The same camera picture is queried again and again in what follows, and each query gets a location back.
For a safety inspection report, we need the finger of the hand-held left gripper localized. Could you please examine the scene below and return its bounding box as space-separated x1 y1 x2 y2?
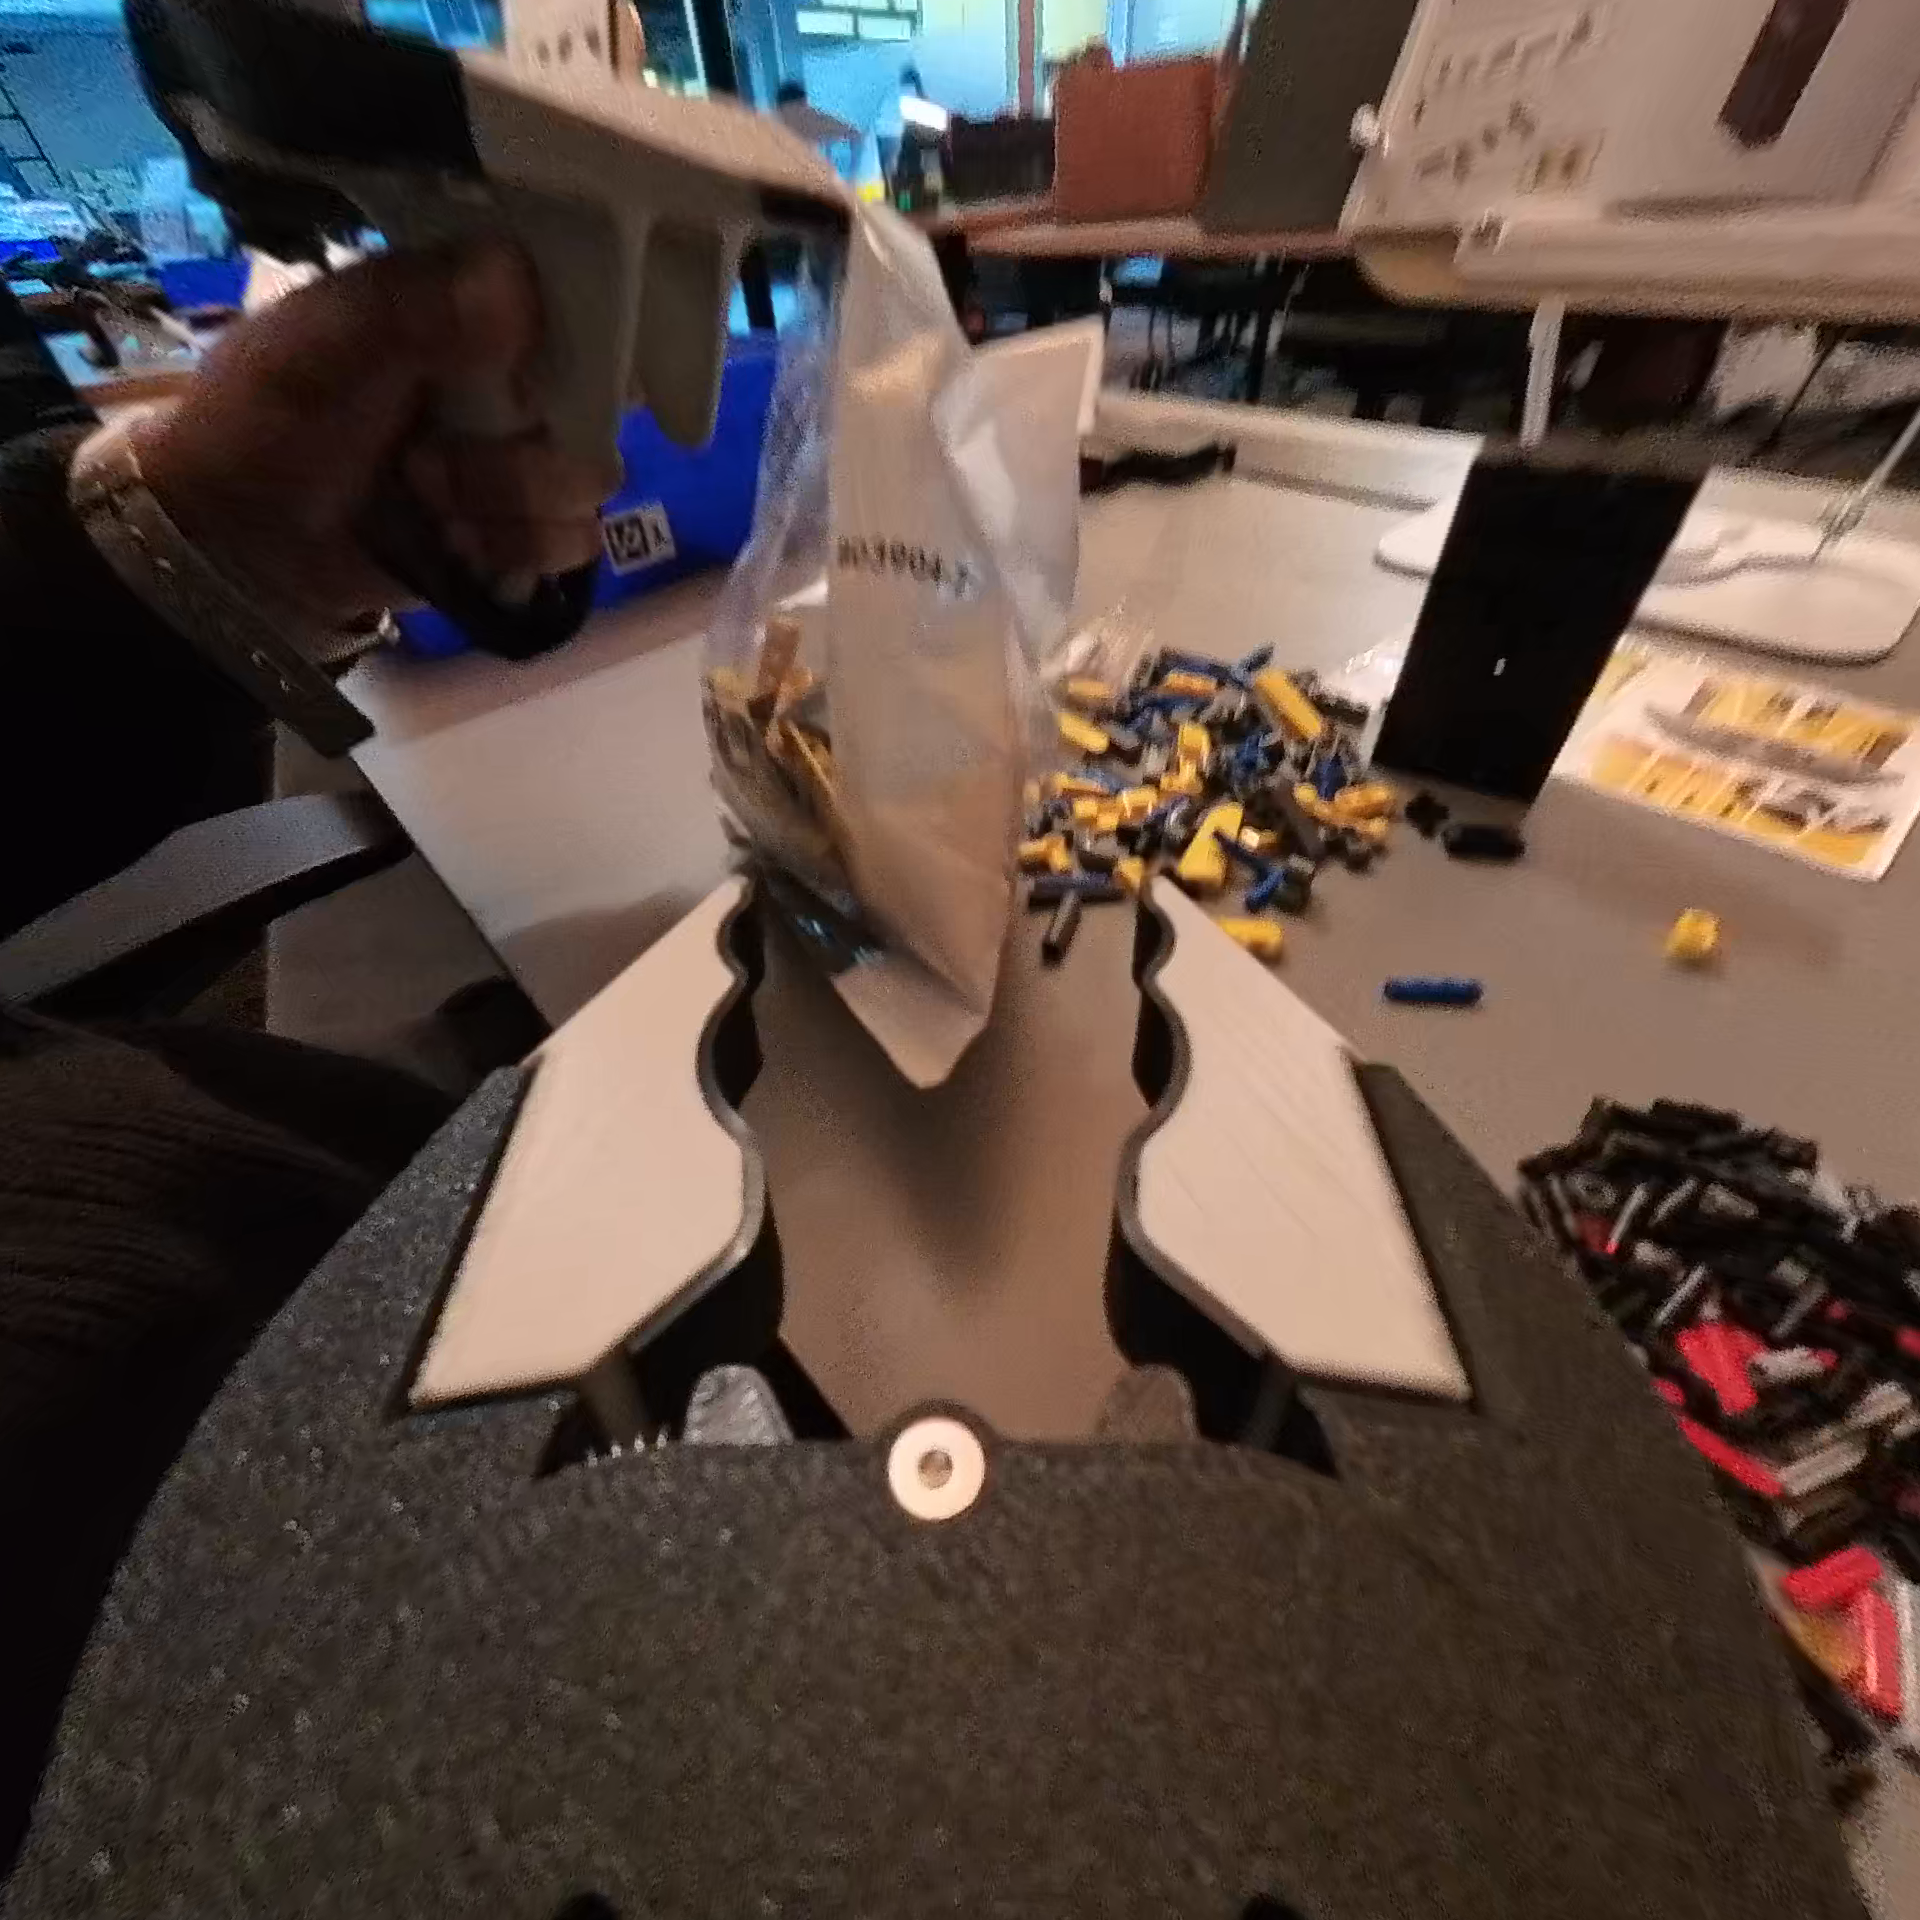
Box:
455 56 859 233

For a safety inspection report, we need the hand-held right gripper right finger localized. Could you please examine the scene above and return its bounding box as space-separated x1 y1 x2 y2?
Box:
1118 873 1475 1408

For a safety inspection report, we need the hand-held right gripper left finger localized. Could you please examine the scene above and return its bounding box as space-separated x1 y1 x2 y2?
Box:
408 873 771 1412

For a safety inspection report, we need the clear plastic bag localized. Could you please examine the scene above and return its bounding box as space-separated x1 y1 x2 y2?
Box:
702 194 1107 1093

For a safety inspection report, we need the person's left forearm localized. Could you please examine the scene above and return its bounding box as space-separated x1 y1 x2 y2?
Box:
0 286 280 940

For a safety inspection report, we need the person's left hand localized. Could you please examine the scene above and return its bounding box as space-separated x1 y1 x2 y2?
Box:
87 244 626 649

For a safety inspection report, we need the pile of yellow blue pieces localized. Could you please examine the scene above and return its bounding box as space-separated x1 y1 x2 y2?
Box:
1018 644 1401 965

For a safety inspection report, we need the brown bag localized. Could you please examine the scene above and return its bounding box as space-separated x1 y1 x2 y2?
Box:
1049 45 1234 222

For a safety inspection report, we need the pile of black red pins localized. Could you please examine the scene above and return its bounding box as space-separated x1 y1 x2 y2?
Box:
1516 1094 1920 1749

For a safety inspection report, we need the wooden desk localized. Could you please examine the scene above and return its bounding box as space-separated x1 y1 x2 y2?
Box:
931 210 1355 266

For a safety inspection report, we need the wristwatch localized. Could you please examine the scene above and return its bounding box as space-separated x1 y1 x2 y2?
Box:
66 431 403 758

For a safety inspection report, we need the flat black device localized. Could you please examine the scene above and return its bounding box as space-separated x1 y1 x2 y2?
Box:
1079 439 1241 500

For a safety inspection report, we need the black panel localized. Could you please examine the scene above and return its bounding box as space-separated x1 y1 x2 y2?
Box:
1371 439 1715 810

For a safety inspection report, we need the yellow printed leaflet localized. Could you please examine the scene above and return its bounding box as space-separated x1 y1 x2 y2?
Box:
1553 637 1920 881

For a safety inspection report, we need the white book stand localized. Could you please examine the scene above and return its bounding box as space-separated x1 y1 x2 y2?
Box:
1340 0 1920 664

